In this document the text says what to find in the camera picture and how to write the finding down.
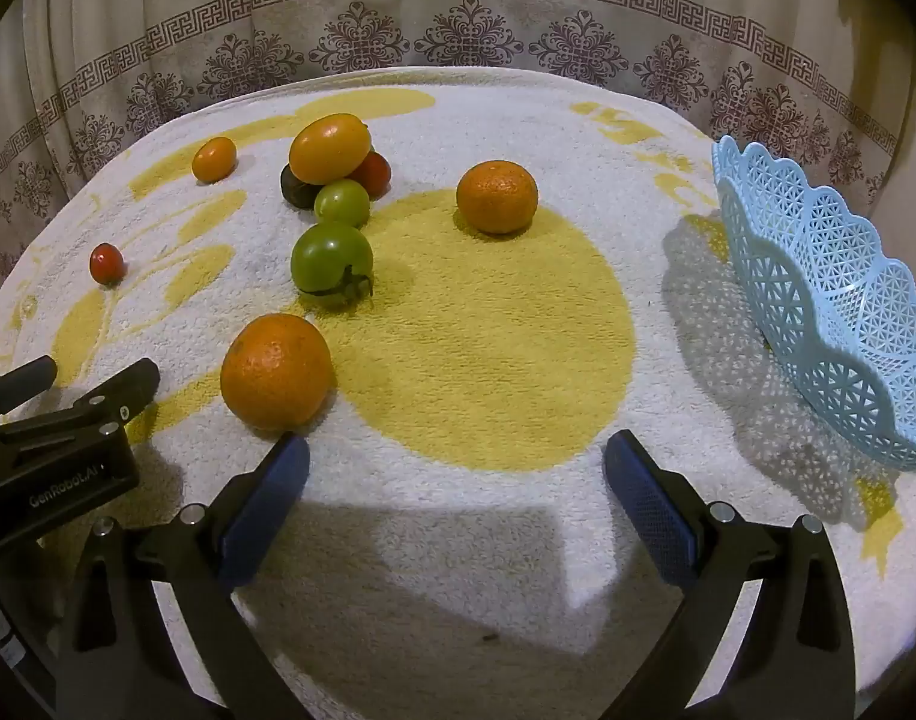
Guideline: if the green tomato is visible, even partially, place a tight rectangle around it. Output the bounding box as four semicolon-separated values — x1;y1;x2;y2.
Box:
313;178;372;230
291;222;375;308

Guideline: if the dark brown wrinkled fruit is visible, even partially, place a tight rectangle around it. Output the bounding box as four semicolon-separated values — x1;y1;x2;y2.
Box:
280;163;324;209

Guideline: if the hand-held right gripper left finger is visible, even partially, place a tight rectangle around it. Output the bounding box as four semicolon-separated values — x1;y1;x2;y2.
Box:
56;433;311;720

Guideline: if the large orange tomato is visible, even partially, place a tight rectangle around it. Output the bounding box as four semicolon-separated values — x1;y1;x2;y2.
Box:
288;112;373;185

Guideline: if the light blue plastic lattice basket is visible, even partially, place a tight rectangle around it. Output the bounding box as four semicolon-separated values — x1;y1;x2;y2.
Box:
711;135;916;479

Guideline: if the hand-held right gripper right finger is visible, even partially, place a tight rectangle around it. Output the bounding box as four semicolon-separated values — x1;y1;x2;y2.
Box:
600;430;857;720

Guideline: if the small orange tomato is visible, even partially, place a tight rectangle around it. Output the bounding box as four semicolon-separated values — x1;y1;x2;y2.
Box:
192;136;238;184

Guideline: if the small red cherry tomato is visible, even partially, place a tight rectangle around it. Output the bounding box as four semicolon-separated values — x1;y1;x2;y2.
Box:
89;243;125;287

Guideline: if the mandarin orange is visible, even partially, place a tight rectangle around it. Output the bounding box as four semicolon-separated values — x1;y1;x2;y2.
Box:
220;313;335;434
456;160;540;235

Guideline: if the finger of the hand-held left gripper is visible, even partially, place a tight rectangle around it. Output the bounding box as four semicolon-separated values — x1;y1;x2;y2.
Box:
68;358;160;429
0;355;58;428

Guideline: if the white and yellow printed towel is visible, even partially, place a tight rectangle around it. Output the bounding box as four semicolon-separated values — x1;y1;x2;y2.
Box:
0;67;916;720

